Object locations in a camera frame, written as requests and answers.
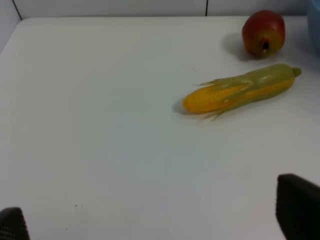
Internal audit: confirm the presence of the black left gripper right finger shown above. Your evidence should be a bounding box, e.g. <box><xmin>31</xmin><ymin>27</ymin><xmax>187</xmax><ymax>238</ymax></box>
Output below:
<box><xmin>275</xmin><ymin>173</ymin><xmax>320</xmax><ymax>240</ymax></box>

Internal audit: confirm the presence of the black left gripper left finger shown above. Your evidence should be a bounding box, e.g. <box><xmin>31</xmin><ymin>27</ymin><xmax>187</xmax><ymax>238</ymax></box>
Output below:
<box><xmin>0</xmin><ymin>207</ymin><xmax>30</xmax><ymax>240</ymax></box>

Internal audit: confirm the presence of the red pomegranate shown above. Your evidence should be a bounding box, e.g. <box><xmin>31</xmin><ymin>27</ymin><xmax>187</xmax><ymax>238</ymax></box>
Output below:
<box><xmin>241</xmin><ymin>9</ymin><xmax>286</xmax><ymax>59</ymax></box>

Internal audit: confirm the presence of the blue plastic bowl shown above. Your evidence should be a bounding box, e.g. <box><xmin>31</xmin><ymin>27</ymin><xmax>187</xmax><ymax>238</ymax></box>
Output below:
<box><xmin>307</xmin><ymin>0</ymin><xmax>320</xmax><ymax>52</ymax></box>

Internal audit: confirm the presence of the corn cob with husk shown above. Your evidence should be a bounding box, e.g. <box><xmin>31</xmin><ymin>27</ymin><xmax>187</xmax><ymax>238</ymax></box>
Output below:
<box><xmin>182</xmin><ymin>63</ymin><xmax>302</xmax><ymax>117</ymax></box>

